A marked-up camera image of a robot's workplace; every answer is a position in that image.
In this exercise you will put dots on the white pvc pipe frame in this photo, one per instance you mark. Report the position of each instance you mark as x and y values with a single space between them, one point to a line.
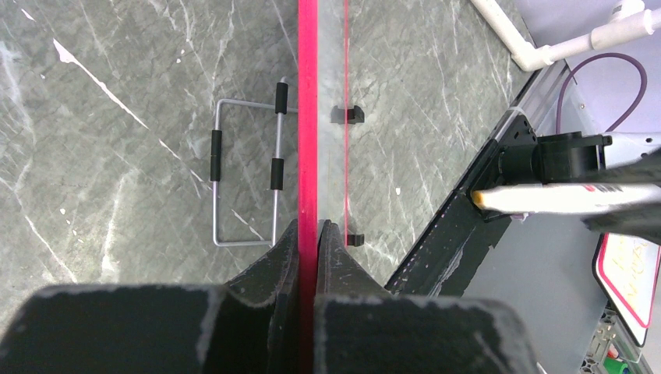
563 29

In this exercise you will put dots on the pink framed whiteboard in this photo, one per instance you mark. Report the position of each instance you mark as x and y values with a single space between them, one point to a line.
322 144
626 268

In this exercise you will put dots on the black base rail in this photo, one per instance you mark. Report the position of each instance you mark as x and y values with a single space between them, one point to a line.
455 242

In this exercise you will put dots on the silver wire whiteboard stand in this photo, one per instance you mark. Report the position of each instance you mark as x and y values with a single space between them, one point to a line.
247 168

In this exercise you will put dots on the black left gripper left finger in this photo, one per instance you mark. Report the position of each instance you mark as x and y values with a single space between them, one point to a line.
246 325

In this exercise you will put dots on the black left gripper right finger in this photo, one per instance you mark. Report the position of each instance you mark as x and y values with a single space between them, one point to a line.
359 327

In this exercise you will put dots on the white marker pen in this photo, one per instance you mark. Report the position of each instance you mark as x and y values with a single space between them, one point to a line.
572 198

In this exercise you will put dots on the black whiteboard clip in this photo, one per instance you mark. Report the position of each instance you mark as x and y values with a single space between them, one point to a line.
355 240
348 116

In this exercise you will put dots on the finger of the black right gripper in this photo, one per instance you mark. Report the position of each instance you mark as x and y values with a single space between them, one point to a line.
644 171
639 221

